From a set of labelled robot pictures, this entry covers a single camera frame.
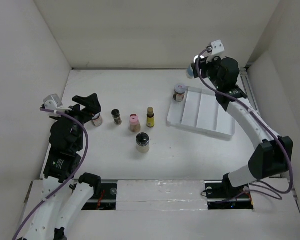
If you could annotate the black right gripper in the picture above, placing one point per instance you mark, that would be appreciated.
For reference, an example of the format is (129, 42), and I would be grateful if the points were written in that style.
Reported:
(214, 60)

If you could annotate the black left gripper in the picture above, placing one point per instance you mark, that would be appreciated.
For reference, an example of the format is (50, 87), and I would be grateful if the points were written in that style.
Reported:
(93, 106)

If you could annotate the blue label silver lid jar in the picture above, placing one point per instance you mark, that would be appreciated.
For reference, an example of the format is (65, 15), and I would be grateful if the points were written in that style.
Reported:
(190, 72)

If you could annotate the white lid brown sauce jar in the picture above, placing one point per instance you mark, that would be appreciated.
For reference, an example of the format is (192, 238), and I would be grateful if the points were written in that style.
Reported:
(179, 92)

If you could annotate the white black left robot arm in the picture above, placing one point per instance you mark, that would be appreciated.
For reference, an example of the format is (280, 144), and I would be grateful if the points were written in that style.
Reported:
(62, 201)

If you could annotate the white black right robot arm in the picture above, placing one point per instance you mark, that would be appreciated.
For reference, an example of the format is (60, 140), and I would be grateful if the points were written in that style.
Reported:
(242, 178)

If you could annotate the black pepper grinder bottle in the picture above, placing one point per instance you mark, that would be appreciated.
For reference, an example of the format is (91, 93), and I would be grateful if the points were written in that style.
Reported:
(116, 116)

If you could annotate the pink lid spice jar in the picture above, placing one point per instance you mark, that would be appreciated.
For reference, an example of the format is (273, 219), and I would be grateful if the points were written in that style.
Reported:
(134, 123)

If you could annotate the white divided organizer tray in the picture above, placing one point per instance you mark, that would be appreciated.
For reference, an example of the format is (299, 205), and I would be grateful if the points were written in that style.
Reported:
(201, 113)

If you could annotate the black lid white powder jar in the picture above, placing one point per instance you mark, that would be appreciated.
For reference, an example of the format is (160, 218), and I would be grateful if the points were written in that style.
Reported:
(142, 142)

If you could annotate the yellow label bottle cork cap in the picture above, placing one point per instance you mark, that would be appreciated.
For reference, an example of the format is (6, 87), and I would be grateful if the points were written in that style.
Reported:
(150, 121)

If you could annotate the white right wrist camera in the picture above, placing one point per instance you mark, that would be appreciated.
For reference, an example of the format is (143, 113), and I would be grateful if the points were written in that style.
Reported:
(215, 49)

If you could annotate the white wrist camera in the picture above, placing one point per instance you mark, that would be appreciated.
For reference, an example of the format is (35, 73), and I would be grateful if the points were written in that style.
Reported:
(215, 49)
(54, 103)

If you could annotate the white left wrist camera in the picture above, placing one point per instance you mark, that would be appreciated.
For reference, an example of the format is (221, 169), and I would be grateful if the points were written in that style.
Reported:
(54, 103)

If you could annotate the aluminium rail right edge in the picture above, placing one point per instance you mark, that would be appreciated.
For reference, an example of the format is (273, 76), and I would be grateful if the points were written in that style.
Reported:
(267, 159)

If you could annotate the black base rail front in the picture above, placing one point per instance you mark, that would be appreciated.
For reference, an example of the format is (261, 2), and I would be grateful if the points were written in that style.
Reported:
(167, 195)

